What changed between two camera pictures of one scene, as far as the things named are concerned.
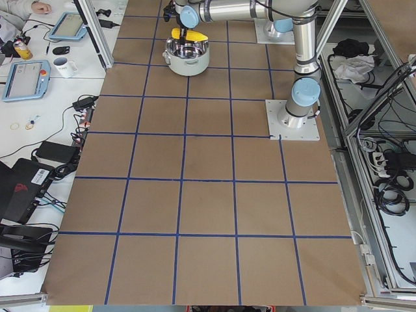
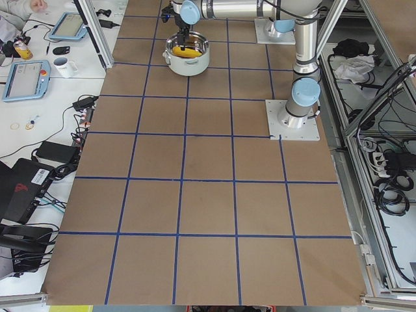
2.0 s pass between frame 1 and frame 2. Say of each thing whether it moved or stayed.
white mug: stayed
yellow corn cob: moved
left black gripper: stayed
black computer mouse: stayed
